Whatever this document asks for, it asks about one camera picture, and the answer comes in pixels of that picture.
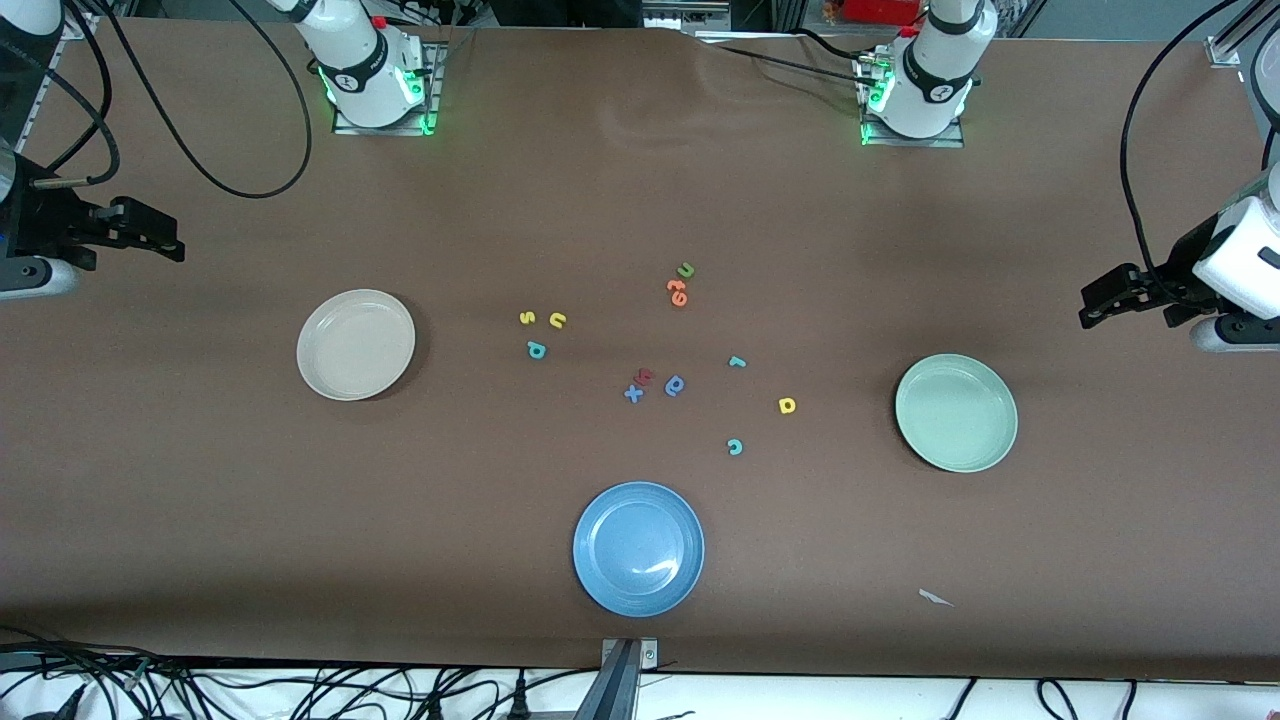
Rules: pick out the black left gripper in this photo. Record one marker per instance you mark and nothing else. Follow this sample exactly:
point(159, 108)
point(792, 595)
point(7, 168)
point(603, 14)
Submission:
point(1187, 262)

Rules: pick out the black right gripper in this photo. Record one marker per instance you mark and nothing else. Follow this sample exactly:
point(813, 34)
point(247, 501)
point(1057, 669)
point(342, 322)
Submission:
point(40, 218)

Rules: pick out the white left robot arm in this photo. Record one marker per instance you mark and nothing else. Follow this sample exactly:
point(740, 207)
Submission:
point(930, 80)

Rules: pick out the green plate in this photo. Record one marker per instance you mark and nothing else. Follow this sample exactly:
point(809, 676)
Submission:
point(957, 412)

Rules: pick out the beige plate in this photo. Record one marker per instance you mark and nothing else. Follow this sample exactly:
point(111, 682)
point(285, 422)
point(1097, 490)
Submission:
point(356, 345)

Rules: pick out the white paper scrap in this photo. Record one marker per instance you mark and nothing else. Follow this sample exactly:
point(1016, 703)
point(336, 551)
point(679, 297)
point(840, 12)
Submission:
point(934, 597)

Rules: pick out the red box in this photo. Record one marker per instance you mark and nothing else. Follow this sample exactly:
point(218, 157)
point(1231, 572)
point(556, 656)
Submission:
point(880, 10)

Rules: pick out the blue foam letter a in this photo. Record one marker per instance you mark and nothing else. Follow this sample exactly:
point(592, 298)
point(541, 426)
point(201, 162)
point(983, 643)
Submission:
point(678, 388)

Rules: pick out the blue plate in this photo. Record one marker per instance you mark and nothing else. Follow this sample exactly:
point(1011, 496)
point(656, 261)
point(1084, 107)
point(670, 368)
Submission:
point(638, 548)

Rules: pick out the black power plug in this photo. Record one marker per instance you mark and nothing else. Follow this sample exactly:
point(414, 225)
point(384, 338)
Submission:
point(520, 702)

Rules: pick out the aluminium frame rail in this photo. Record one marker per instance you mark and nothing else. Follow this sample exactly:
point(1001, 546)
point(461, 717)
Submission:
point(1230, 40)

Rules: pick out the metal table clamp bracket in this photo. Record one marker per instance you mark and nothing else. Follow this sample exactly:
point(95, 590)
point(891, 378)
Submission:
point(622, 680)

